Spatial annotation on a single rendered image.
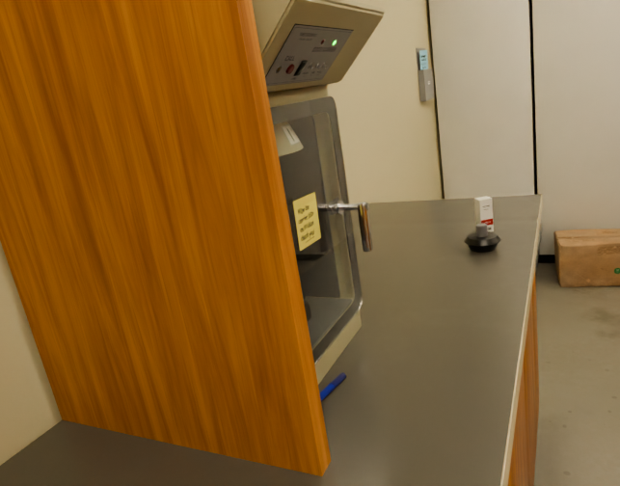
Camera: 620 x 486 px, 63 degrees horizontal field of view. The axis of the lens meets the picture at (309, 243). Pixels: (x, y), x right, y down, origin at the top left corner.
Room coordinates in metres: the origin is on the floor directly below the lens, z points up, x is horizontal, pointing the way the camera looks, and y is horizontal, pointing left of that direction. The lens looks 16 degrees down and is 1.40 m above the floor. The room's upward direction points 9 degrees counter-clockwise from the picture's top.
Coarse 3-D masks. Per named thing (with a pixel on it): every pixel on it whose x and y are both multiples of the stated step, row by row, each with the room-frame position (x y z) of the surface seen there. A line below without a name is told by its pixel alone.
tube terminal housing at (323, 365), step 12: (276, 96) 0.75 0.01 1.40; (288, 96) 0.79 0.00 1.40; (300, 96) 0.82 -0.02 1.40; (312, 96) 0.86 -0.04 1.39; (348, 324) 0.87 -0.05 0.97; (360, 324) 0.92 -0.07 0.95; (348, 336) 0.86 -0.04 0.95; (336, 348) 0.81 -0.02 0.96; (324, 360) 0.76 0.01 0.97; (336, 360) 0.80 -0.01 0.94; (324, 372) 0.76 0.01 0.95
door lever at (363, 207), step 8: (344, 208) 0.86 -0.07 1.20; (352, 208) 0.85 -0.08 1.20; (360, 208) 0.84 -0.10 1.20; (368, 208) 0.85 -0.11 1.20; (360, 216) 0.84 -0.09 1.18; (368, 216) 0.85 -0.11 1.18; (360, 224) 0.85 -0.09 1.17; (368, 224) 0.84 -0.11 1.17; (368, 232) 0.84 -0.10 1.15; (368, 240) 0.84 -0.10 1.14; (368, 248) 0.84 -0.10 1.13
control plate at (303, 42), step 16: (304, 32) 0.66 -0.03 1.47; (320, 32) 0.70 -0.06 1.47; (336, 32) 0.74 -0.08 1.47; (288, 48) 0.65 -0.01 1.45; (304, 48) 0.69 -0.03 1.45; (320, 48) 0.73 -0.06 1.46; (336, 48) 0.78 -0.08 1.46; (272, 64) 0.64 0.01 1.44; (288, 64) 0.68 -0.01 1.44; (320, 64) 0.77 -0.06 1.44; (272, 80) 0.67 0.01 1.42; (288, 80) 0.71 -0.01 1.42; (304, 80) 0.76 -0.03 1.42
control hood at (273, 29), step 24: (264, 0) 0.60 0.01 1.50; (288, 0) 0.59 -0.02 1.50; (312, 0) 0.63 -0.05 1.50; (336, 0) 0.69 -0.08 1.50; (264, 24) 0.61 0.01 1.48; (288, 24) 0.61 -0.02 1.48; (312, 24) 0.67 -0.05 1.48; (336, 24) 0.73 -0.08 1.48; (360, 24) 0.80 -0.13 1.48; (264, 48) 0.61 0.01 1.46; (360, 48) 0.88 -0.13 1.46; (264, 72) 0.64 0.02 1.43; (336, 72) 0.86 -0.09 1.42
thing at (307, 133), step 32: (288, 128) 0.75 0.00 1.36; (320, 128) 0.84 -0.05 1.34; (288, 160) 0.73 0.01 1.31; (320, 160) 0.83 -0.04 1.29; (288, 192) 0.72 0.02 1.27; (320, 192) 0.81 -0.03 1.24; (320, 224) 0.79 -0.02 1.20; (320, 256) 0.78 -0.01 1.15; (352, 256) 0.89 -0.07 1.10; (320, 288) 0.76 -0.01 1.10; (352, 288) 0.87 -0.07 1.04; (320, 320) 0.75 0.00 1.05; (320, 352) 0.73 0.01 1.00
